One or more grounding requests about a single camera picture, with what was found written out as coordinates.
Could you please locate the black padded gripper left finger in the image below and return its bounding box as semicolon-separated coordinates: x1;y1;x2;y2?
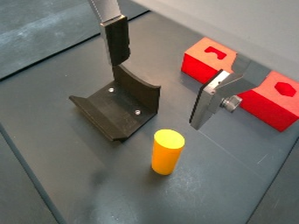
88;0;131;67

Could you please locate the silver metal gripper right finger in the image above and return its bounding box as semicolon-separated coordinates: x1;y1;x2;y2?
190;54;271;130

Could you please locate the yellow oval peg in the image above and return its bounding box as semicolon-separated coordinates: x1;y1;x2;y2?
151;129;185;175

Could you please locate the red shape sorting board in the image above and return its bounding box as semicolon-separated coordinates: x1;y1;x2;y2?
181;38;299;131

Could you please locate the black curved holder stand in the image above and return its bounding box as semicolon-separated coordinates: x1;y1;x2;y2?
69;65;161;141

